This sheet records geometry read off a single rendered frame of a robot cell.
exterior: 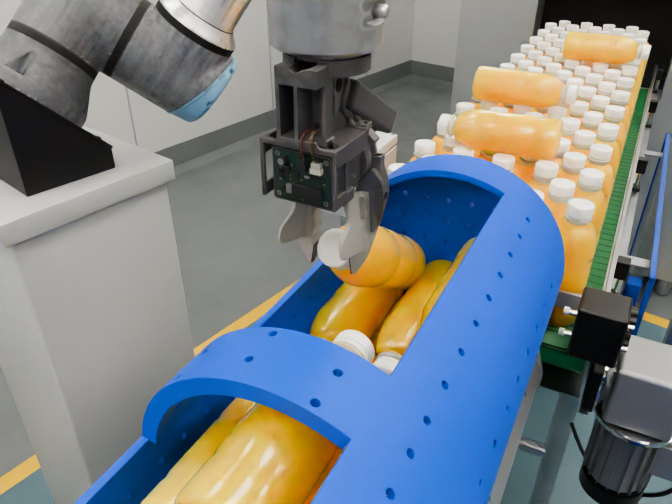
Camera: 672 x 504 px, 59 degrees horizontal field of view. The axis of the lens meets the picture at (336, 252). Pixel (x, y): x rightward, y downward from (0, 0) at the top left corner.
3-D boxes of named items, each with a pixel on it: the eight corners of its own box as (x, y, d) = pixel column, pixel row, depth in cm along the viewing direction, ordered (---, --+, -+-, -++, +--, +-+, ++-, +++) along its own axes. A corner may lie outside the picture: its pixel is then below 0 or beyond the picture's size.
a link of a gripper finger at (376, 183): (340, 230, 56) (326, 142, 52) (349, 222, 57) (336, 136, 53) (386, 234, 54) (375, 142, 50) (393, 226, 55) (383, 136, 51)
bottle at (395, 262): (411, 227, 77) (359, 203, 60) (433, 276, 75) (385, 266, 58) (365, 250, 79) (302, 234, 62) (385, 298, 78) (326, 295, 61)
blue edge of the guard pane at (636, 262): (565, 461, 130) (623, 272, 103) (606, 279, 190) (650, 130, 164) (589, 470, 128) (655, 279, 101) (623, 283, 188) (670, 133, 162)
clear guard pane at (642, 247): (587, 464, 128) (649, 280, 103) (621, 281, 187) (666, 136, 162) (590, 465, 128) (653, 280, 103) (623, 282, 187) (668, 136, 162)
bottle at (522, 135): (558, 118, 99) (451, 104, 106) (549, 159, 101) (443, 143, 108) (561, 121, 106) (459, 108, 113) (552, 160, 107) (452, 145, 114)
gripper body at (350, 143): (259, 201, 51) (250, 57, 45) (308, 166, 57) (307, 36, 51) (338, 221, 48) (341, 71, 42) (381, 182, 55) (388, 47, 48)
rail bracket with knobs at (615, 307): (551, 358, 92) (564, 305, 87) (559, 332, 97) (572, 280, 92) (619, 379, 88) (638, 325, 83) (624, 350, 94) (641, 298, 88)
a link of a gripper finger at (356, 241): (329, 297, 55) (313, 205, 51) (357, 266, 59) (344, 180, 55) (359, 301, 53) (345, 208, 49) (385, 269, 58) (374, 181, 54)
